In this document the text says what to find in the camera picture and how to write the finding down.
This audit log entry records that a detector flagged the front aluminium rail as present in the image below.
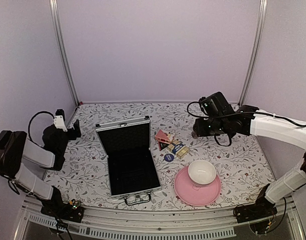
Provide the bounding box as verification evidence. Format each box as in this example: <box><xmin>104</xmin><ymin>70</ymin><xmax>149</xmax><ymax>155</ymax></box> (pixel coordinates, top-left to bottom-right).
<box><xmin>14</xmin><ymin>196</ymin><xmax>306</xmax><ymax>240</ymax></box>

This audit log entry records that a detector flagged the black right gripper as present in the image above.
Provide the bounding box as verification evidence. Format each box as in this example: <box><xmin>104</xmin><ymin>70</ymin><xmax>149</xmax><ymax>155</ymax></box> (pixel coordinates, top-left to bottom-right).
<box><xmin>193</xmin><ymin>118</ymin><xmax>228</xmax><ymax>138</ymax></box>

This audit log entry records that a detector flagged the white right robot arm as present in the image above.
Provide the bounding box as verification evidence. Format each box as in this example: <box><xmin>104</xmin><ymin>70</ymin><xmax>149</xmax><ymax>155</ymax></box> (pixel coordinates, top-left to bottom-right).
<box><xmin>193</xmin><ymin>92</ymin><xmax>306</xmax><ymax>218</ymax></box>

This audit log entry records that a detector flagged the blue dealer button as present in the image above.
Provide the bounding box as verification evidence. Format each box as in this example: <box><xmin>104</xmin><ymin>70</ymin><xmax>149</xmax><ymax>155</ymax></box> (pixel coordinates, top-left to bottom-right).
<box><xmin>164</xmin><ymin>153</ymin><xmax>174</xmax><ymax>162</ymax></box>

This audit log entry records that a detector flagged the pink plate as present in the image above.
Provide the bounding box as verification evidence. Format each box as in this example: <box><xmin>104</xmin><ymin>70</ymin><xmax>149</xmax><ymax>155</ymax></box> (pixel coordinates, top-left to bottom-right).
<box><xmin>174</xmin><ymin>166</ymin><xmax>221</xmax><ymax>207</ymax></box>

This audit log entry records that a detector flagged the right aluminium frame post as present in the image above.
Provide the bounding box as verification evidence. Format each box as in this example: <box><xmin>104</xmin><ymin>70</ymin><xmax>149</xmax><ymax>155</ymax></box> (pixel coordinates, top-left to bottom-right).
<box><xmin>237</xmin><ymin>0</ymin><xmax>268</xmax><ymax>106</ymax></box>

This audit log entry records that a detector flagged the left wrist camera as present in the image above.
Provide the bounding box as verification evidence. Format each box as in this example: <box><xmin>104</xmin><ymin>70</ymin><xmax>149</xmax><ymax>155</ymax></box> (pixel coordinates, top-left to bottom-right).
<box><xmin>54</xmin><ymin>109</ymin><xmax>68</xmax><ymax>132</ymax></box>

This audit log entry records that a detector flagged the blue gold card deck box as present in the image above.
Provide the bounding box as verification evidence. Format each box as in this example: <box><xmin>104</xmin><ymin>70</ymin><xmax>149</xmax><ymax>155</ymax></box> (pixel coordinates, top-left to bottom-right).
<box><xmin>167</xmin><ymin>140</ymin><xmax>190</xmax><ymax>159</ymax></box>

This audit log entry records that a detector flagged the left aluminium frame post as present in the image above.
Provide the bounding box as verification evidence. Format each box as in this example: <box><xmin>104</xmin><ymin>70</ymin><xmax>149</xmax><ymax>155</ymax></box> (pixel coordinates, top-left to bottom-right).
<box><xmin>49</xmin><ymin>0</ymin><xmax>80</xmax><ymax>107</ymax></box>

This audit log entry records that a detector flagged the white bowl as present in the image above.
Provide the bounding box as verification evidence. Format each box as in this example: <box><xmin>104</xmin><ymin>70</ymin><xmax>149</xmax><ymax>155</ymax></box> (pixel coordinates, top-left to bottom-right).
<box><xmin>188</xmin><ymin>159</ymin><xmax>217</xmax><ymax>187</ymax></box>

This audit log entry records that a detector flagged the black triangular card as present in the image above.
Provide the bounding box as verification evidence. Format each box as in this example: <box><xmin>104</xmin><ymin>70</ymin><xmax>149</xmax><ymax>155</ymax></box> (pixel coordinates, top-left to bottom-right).
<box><xmin>158</xmin><ymin>141</ymin><xmax>169</xmax><ymax>151</ymax></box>

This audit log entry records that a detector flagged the aluminium poker case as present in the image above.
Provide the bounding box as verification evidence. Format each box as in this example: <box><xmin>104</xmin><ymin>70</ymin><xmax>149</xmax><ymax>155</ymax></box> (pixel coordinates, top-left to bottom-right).
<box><xmin>95</xmin><ymin>115</ymin><xmax>161</xmax><ymax>206</ymax></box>

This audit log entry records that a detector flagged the aluminium frame post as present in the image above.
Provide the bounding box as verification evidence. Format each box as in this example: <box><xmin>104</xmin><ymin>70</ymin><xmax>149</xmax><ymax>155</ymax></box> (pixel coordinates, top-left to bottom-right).
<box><xmin>49</xmin><ymin>0</ymin><xmax>80</xmax><ymax>107</ymax></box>
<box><xmin>237</xmin><ymin>0</ymin><xmax>268</xmax><ymax>106</ymax></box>

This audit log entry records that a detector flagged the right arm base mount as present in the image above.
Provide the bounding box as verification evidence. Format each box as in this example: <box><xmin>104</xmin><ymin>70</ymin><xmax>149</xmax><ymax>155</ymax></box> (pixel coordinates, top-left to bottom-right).
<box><xmin>233</xmin><ymin>203</ymin><xmax>277</xmax><ymax>223</ymax></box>

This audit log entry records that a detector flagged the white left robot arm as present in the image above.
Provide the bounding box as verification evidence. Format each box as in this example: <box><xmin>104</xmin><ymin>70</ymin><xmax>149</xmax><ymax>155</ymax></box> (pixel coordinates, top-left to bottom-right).
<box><xmin>0</xmin><ymin>118</ymin><xmax>81</xmax><ymax>217</ymax></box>

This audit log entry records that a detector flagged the pink card deck box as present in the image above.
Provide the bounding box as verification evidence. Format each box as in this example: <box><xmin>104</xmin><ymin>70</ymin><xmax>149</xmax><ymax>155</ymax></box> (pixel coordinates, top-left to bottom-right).
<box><xmin>155</xmin><ymin>129</ymin><xmax>175</xmax><ymax>144</ymax></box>

